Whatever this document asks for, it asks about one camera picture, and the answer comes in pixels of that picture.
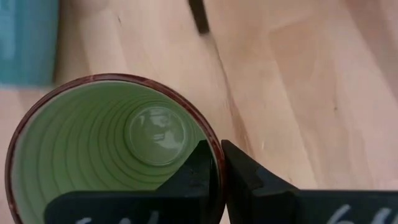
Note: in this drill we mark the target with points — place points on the wooden shelf black frame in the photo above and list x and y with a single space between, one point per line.
199 15

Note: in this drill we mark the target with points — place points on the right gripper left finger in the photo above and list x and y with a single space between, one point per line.
155 208

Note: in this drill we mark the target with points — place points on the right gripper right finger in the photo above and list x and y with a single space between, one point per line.
280 208

